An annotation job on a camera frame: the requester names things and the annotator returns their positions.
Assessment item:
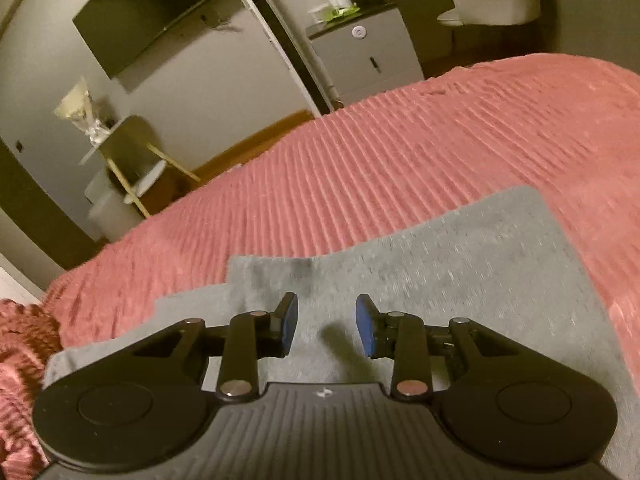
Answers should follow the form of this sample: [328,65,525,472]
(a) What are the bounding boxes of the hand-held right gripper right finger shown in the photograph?
[354,294,522,404]

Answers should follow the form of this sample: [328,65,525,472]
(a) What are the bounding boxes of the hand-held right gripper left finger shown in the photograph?
[132,291,300,404]

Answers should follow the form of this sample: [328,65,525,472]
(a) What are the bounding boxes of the grey pants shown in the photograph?
[42,186,634,480]

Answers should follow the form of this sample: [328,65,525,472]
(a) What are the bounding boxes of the pink ribbed blanket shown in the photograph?
[0,52,640,480]

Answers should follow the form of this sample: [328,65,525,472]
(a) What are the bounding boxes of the white bin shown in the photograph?
[84,170,127,242]

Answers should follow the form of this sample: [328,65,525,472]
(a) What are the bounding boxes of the tiered side table yellow legs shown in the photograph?
[79,115,202,219]

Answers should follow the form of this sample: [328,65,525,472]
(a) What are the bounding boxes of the white cabinet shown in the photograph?
[306,2,426,105]

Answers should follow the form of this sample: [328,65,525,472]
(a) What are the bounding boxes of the white door panel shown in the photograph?
[225,0,335,117]

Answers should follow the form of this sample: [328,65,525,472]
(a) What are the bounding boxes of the green packet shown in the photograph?
[320,2,362,20]

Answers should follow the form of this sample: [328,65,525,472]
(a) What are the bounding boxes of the black wall television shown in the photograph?
[72,0,237,81]

